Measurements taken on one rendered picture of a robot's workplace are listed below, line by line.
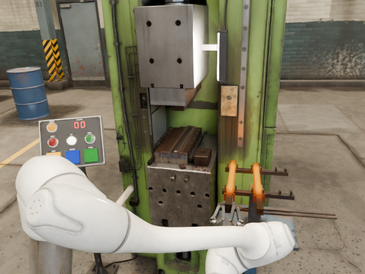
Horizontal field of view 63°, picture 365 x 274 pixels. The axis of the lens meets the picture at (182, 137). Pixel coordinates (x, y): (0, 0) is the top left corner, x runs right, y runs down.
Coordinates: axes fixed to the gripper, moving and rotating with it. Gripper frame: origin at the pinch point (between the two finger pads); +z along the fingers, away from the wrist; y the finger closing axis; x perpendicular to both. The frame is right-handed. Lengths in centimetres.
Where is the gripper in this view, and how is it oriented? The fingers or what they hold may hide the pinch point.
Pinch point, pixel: (228, 202)
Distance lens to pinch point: 130.0
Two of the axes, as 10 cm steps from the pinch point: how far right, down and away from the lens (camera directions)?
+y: 9.8, 0.5, -2.1
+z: 2.1, -3.8, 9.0
